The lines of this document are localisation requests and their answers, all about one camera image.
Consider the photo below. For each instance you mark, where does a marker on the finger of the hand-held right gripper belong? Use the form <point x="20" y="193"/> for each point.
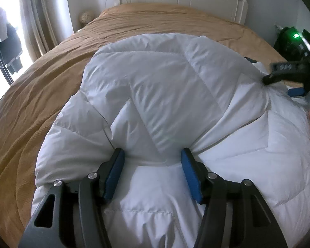
<point x="284" y="73"/>
<point x="295" y="92"/>

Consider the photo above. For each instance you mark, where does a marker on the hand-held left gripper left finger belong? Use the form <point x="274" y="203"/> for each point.
<point x="113" y="178"/>

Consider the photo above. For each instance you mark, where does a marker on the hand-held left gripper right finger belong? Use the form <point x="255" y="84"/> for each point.
<point x="191" y="175"/>

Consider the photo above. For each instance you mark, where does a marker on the white puffer jacket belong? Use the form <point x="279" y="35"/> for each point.
<point x="170" y="95"/>

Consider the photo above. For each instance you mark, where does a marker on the black backpack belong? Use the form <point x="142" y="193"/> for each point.
<point x="285" y="44"/>

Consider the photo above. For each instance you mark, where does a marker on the brown quilted bedspread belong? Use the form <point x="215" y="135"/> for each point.
<point x="54" y="69"/>

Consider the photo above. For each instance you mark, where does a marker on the hanging dark jacket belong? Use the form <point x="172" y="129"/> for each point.
<point x="14" y="49"/>

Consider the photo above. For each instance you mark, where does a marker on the beige curtain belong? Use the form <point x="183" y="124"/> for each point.
<point x="44" y="15"/>

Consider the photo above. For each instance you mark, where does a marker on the hanging light grey garment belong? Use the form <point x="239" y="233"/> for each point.
<point x="1" y="23"/>

